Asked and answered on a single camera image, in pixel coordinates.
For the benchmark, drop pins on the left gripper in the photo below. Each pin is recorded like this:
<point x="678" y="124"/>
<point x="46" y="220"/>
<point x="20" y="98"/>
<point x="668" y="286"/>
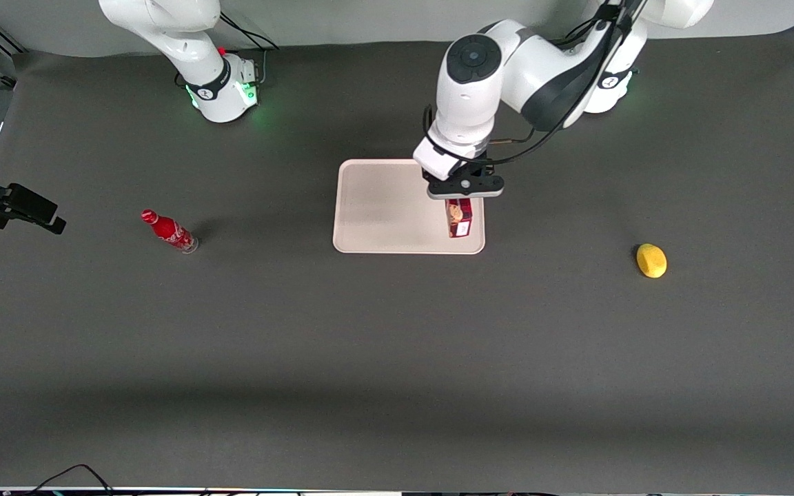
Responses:
<point x="477" y="167"/>

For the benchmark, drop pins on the red tartan cookie box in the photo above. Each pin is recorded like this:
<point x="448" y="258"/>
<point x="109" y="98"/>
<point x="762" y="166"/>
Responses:
<point x="460" y="219"/>

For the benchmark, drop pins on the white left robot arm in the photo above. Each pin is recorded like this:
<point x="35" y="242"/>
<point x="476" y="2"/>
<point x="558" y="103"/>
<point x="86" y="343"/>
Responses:
<point x="480" y="96"/>

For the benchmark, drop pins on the pale pink rectangular tray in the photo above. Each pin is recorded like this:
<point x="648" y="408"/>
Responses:
<point x="390" y="207"/>

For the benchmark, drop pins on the red cola bottle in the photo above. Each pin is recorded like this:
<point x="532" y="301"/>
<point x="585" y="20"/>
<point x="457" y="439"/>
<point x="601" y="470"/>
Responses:
<point x="168" y="231"/>

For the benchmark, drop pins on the yellow lemon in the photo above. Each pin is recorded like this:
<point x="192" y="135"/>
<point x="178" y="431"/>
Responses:
<point x="651" y="261"/>

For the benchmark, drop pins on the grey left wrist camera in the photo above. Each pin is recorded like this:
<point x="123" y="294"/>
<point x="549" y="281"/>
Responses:
<point x="466" y="186"/>

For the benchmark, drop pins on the black metal frame rail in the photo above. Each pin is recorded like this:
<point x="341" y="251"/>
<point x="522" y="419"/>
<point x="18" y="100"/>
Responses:
<point x="1" y="34"/>

